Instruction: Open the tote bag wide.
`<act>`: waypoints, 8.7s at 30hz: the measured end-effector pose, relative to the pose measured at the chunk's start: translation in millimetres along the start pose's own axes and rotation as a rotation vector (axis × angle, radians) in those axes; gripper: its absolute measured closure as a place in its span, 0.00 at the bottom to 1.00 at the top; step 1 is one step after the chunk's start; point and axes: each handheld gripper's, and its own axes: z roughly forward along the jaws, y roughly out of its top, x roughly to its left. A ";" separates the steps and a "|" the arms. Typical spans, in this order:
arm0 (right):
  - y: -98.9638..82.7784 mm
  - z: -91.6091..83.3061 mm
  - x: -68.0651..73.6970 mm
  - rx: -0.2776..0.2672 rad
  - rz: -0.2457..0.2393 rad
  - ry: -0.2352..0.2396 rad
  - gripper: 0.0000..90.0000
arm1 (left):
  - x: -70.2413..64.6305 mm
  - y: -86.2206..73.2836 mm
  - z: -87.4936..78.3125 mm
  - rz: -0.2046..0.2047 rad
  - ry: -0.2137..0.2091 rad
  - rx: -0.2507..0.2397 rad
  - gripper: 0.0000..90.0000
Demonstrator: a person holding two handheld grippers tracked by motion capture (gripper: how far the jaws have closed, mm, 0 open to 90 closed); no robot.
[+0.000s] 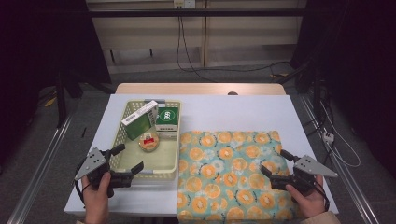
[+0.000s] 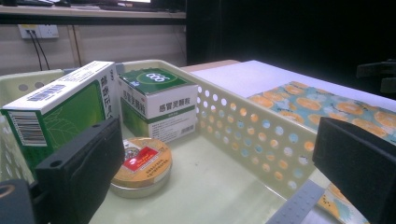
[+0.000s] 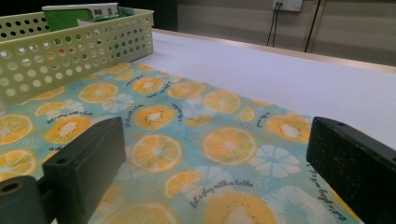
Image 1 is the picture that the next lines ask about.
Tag round snack cup red label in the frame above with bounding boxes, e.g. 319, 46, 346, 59
138, 132, 161, 153

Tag tall green and white box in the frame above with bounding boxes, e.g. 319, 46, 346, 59
120, 100, 159, 141

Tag right hand-held gripper black cable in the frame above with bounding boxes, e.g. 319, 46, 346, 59
314, 180, 331, 213

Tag person's right hand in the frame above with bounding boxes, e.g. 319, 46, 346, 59
285, 175, 326, 218

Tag black metal stand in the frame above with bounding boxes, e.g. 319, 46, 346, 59
55, 69, 113, 129

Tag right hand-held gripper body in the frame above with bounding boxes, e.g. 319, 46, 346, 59
270, 154, 339, 195

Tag left hand-held gripper black cable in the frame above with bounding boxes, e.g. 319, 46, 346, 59
74, 179, 87, 207

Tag black wall cable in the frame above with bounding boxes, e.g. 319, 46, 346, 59
176, 15, 292, 83

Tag white power strip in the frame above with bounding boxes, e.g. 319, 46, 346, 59
322, 131, 335, 145

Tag black tripod stand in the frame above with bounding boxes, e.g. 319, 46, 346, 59
276, 62, 326, 125

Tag pale yellow plastic basket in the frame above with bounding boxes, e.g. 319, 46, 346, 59
109, 98, 182, 181

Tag person's left hand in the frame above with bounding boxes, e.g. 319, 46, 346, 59
81, 172, 112, 220

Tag green box with round emblem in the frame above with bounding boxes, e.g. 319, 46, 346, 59
154, 106, 179, 140

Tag aluminium floor rail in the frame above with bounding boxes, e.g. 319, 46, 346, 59
300, 94, 379, 224
7, 116, 74, 224

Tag white floor cable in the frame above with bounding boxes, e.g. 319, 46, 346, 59
320, 101, 362, 169

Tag white wall socket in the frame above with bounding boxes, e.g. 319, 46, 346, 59
173, 0, 196, 9

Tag orange-print shopping bag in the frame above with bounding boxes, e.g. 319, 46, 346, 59
176, 130, 302, 223

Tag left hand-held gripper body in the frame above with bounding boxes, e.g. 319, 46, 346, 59
74, 147, 135, 199

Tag hand-held gripper black cable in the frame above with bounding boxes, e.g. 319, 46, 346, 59
74, 179, 87, 207
314, 180, 331, 213

